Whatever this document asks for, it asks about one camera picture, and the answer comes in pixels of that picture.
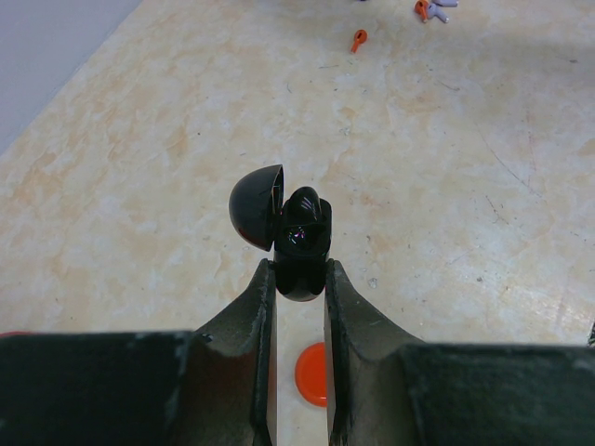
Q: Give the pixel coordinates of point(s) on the orange earbud charging case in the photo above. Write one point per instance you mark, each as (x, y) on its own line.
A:
(310, 375)

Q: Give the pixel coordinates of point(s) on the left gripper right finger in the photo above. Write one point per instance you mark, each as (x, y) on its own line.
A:
(367, 396)

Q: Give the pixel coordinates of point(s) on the orange earbud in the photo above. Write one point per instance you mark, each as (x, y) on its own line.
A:
(422, 9)
(359, 38)

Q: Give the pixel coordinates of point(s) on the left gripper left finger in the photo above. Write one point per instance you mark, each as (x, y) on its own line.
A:
(231, 379)

